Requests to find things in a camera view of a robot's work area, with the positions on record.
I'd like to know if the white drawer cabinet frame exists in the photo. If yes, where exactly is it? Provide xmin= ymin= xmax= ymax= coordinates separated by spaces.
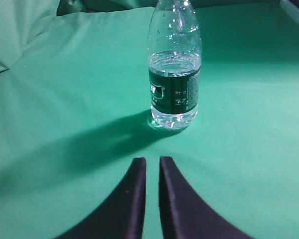
xmin=280 ymin=0 xmax=299 ymax=25

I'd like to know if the clear plastic water bottle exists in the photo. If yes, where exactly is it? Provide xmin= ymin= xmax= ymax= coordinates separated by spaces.
xmin=148 ymin=0 xmax=202 ymax=130

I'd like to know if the green cloth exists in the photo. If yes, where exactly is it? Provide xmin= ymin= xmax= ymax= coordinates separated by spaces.
xmin=0 ymin=1 xmax=299 ymax=239

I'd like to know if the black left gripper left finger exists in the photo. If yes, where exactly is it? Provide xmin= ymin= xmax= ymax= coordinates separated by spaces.
xmin=57 ymin=157 xmax=147 ymax=239

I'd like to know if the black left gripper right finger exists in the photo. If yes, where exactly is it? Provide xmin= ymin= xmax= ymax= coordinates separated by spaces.
xmin=159 ymin=156 xmax=251 ymax=239

